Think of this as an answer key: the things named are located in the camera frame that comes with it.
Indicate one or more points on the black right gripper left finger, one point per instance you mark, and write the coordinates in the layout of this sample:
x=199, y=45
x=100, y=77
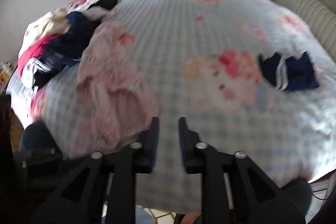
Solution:
x=148, y=151

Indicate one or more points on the navy garment in pile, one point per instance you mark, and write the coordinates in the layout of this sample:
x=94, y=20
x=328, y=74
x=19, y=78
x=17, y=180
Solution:
x=65, y=50

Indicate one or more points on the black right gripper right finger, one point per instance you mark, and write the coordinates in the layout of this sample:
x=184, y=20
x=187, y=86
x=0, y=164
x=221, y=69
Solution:
x=188, y=140

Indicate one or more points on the hot pink garment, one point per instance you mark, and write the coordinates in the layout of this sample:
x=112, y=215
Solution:
x=42, y=50

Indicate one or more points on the pink cartoon print pajama pants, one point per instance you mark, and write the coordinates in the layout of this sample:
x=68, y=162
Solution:
x=112, y=88

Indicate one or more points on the folded navy white-striped garment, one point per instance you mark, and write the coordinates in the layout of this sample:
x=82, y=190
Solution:
x=289, y=74

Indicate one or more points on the cream white garment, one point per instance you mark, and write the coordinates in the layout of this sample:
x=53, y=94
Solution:
x=54, y=22

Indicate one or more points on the grey padded headboard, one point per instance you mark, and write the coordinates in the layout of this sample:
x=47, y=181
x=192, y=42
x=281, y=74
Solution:
x=319, y=15

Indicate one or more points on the black garment on bed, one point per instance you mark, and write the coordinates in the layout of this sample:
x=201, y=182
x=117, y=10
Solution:
x=105, y=4

